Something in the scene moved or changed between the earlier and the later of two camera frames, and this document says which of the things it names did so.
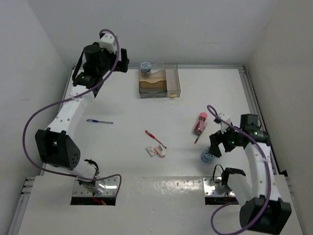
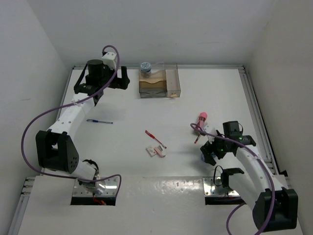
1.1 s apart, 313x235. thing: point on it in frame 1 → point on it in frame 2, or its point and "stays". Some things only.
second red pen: [195, 141] stays
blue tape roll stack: [145, 66] stays
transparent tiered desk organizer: [152, 83] stays
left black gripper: [122, 66] → [120, 82]
